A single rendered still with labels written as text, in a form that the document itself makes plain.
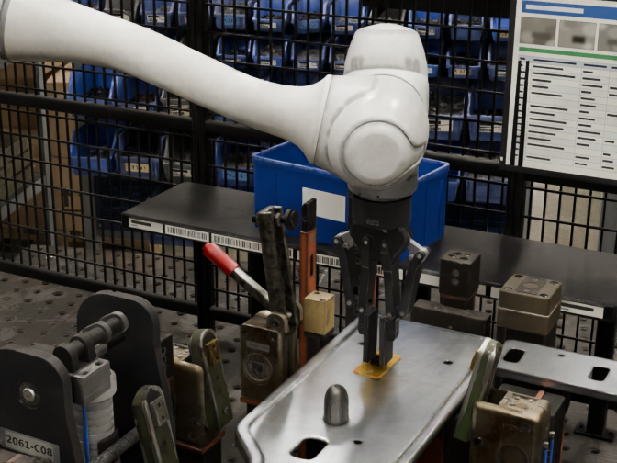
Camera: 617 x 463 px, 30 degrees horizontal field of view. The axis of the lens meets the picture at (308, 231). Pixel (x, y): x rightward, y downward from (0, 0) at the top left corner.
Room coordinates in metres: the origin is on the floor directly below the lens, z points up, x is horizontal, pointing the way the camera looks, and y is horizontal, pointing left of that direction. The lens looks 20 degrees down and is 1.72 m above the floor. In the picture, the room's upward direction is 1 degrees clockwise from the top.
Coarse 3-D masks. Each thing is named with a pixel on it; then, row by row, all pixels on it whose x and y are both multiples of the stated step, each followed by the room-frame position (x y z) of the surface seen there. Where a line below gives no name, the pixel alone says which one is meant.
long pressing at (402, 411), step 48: (336, 336) 1.51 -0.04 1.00; (432, 336) 1.52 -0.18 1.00; (480, 336) 1.53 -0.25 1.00; (288, 384) 1.37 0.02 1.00; (384, 384) 1.37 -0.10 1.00; (432, 384) 1.38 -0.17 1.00; (240, 432) 1.24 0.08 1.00; (288, 432) 1.25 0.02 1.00; (336, 432) 1.25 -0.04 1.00; (384, 432) 1.25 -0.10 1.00; (432, 432) 1.26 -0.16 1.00
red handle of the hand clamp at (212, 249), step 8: (208, 248) 1.50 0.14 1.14; (216, 248) 1.50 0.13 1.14; (208, 256) 1.50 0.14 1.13; (216, 256) 1.49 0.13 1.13; (224, 256) 1.49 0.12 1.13; (216, 264) 1.49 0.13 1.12; (224, 264) 1.49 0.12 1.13; (232, 264) 1.49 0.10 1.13; (224, 272) 1.49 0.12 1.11; (232, 272) 1.48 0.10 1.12; (240, 272) 1.48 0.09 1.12; (240, 280) 1.48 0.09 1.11; (248, 280) 1.48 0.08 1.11; (248, 288) 1.47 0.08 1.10; (256, 288) 1.47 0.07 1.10; (256, 296) 1.47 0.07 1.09; (264, 296) 1.46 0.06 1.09; (264, 304) 1.46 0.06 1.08; (288, 312) 1.45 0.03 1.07; (288, 320) 1.45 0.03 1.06
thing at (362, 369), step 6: (378, 354) 1.43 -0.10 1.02; (372, 360) 1.39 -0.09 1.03; (378, 360) 1.39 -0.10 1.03; (390, 360) 1.41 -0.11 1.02; (396, 360) 1.41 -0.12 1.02; (360, 366) 1.38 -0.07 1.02; (366, 366) 1.39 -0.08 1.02; (372, 366) 1.39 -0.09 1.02; (378, 366) 1.39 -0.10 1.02; (390, 366) 1.39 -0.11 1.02; (354, 372) 1.37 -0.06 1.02; (360, 372) 1.36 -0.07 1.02; (366, 372) 1.36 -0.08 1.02; (372, 372) 1.37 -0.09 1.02; (378, 372) 1.37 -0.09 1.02; (384, 372) 1.37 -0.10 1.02
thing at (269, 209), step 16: (272, 208) 1.47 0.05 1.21; (272, 224) 1.45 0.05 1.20; (288, 224) 1.44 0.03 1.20; (272, 240) 1.44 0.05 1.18; (272, 256) 1.44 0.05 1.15; (288, 256) 1.47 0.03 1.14; (272, 272) 1.44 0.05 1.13; (288, 272) 1.46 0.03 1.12; (272, 288) 1.44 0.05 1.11; (288, 288) 1.46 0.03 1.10; (272, 304) 1.44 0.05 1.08; (288, 304) 1.46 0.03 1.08
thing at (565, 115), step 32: (512, 0) 1.88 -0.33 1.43; (544, 0) 1.86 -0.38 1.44; (576, 0) 1.84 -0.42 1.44; (608, 0) 1.82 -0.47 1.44; (512, 32) 1.88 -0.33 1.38; (544, 32) 1.86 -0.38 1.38; (576, 32) 1.84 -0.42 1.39; (608, 32) 1.81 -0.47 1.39; (512, 64) 1.88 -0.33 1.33; (544, 64) 1.86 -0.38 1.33; (576, 64) 1.83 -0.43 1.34; (608, 64) 1.81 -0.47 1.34; (512, 96) 1.88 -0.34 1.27; (544, 96) 1.86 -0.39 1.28; (576, 96) 1.83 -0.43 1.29; (608, 96) 1.81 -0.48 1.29; (544, 128) 1.85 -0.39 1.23; (576, 128) 1.83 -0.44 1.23; (608, 128) 1.81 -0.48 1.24; (544, 160) 1.85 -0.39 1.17; (576, 160) 1.83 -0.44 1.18; (608, 160) 1.80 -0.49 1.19
